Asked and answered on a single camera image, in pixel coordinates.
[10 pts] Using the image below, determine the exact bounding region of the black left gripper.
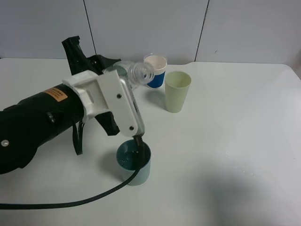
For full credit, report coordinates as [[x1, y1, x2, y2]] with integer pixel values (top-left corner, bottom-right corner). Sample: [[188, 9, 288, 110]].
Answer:
[[62, 36, 121, 136]]

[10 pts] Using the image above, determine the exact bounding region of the clear bottle with green label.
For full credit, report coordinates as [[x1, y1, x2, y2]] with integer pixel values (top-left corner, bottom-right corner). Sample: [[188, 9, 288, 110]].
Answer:
[[103, 61, 155, 90]]

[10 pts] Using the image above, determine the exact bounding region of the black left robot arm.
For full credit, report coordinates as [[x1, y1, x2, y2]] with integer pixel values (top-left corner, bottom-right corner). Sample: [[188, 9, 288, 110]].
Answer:
[[0, 36, 121, 174]]

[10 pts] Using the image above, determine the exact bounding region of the white cup with blue sleeve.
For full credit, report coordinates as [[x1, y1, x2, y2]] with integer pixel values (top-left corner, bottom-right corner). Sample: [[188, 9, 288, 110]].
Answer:
[[143, 54, 167, 89]]

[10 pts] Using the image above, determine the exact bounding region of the teal plastic cup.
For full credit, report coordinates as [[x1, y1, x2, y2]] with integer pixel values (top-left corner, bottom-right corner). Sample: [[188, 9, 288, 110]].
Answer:
[[116, 139, 152, 186]]

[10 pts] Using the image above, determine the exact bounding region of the pale green plastic cup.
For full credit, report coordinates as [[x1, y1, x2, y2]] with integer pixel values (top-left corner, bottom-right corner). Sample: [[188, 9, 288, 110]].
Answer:
[[165, 71, 191, 113]]

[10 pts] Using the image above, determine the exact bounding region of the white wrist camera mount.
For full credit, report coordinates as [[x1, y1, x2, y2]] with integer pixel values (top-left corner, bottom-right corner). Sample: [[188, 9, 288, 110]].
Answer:
[[63, 70, 145, 137]]

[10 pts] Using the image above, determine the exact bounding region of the black braided cable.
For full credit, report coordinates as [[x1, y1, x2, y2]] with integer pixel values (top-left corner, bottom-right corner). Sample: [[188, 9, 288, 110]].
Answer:
[[0, 134, 148, 210]]

